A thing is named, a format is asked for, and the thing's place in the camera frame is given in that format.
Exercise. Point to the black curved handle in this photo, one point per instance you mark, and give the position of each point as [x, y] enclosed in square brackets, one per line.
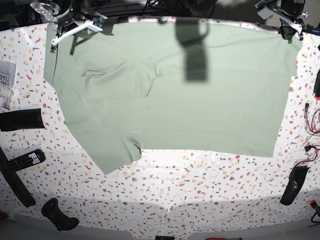
[296, 180]

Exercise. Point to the black cylinder roll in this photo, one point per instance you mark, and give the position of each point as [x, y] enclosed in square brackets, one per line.
[21, 120]

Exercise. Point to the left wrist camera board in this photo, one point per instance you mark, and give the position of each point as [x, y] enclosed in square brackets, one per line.
[265, 13]

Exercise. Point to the black TV remote control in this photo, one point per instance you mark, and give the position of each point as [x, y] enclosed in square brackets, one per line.
[27, 160]

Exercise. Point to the small red clip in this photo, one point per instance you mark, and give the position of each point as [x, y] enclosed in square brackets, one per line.
[313, 204]

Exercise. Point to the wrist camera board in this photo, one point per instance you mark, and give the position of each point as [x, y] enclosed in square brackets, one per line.
[98, 21]
[265, 13]

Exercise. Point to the long black bar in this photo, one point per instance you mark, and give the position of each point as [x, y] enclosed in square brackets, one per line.
[15, 182]

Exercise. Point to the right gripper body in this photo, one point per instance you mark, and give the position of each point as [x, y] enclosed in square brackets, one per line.
[69, 12]

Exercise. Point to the light green T-shirt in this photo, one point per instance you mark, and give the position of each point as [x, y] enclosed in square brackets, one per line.
[172, 86]

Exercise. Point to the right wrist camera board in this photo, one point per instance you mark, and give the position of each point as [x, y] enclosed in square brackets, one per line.
[98, 21]

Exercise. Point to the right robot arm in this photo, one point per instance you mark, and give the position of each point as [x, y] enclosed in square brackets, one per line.
[47, 8]

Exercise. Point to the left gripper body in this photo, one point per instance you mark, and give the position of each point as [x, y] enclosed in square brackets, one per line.
[293, 7]

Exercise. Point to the black game controller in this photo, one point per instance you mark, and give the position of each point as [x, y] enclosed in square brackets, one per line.
[52, 212]

